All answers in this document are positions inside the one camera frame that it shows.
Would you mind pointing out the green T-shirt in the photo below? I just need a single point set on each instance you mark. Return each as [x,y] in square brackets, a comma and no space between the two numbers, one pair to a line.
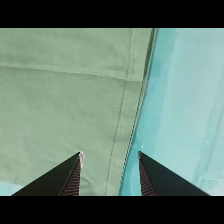
[66,100]

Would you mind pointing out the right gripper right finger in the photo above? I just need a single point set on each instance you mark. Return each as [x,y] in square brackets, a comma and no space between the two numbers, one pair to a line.
[160,181]

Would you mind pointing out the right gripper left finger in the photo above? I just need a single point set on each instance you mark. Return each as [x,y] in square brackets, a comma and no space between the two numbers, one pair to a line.
[63,180]

